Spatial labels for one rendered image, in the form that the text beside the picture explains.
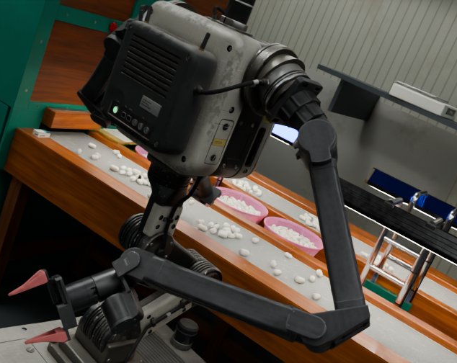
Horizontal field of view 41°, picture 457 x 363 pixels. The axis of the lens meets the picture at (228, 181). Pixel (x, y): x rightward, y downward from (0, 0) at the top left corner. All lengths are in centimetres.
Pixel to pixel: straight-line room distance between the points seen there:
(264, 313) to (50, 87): 169
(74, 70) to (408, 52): 254
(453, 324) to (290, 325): 151
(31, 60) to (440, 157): 275
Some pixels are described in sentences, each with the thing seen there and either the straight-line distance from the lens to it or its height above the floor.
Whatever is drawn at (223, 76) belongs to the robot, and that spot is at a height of 136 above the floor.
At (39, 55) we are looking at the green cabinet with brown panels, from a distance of 249.
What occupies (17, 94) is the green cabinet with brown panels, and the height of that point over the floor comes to 90.
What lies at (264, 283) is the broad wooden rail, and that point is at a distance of 194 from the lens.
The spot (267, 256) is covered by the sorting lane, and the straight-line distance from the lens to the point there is 224.
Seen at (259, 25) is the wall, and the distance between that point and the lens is 522.
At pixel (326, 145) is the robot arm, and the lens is 123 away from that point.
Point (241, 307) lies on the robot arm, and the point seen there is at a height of 101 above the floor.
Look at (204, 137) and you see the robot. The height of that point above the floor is 122.
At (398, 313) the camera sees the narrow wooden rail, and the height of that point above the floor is 76.
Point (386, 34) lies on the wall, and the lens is 458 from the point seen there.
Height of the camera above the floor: 150
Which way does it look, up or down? 15 degrees down
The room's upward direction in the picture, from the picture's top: 22 degrees clockwise
